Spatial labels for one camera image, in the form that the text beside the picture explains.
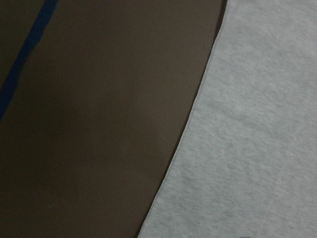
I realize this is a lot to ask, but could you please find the grey t-shirt with cartoon print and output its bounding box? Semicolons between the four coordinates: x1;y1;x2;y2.
139;0;317;238

